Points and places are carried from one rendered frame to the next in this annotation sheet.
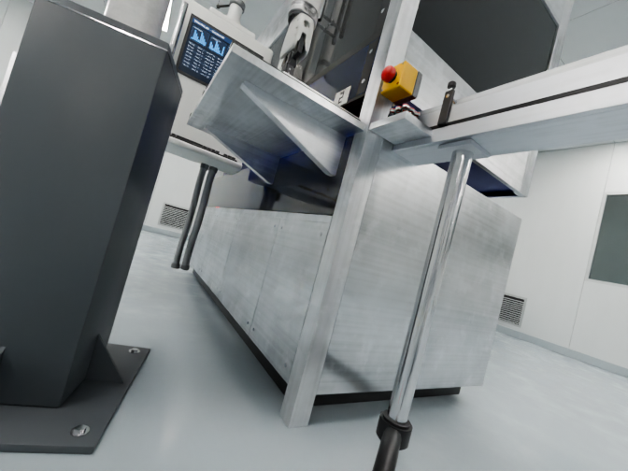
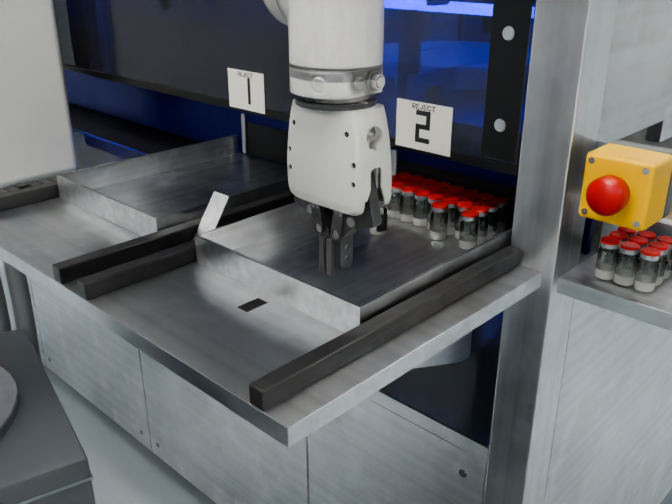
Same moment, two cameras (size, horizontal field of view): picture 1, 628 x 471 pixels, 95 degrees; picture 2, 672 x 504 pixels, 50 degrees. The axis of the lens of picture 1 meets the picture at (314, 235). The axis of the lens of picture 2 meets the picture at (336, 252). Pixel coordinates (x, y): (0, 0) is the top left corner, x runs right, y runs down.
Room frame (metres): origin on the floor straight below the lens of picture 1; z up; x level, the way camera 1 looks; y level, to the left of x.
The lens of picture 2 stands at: (0.16, 0.36, 1.23)
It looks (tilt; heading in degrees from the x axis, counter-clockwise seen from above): 23 degrees down; 345
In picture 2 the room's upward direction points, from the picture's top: straight up
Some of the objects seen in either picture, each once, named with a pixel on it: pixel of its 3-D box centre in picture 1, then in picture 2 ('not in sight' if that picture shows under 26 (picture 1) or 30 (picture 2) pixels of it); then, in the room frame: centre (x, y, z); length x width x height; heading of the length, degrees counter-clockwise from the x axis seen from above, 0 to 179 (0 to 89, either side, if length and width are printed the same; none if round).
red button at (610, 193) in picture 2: (389, 75); (609, 194); (0.75, -0.08, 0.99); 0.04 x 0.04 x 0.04; 32
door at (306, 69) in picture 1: (305, 42); not in sight; (1.44, 0.30, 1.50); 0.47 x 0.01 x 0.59; 32
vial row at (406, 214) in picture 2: not in sight; (428, 210); (0.98, 0.02, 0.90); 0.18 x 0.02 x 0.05; 32
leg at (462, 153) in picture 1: (427, 292); not in sight; (0.73, -0.32, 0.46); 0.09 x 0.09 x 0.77; 32
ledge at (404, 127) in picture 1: (403, 132); (638, 282); (0.78, -0.17, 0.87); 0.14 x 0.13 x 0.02; 122
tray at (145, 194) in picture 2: not in sight; (204, 179); (1.22, 0.29, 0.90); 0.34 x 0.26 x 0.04; 122
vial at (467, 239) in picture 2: not in sight; (468, 230); (0.91, -0.01, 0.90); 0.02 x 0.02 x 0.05
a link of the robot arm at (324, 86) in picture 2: (303, 18); (337, 80); (0.79, 0.19, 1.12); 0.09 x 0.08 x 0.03; 32
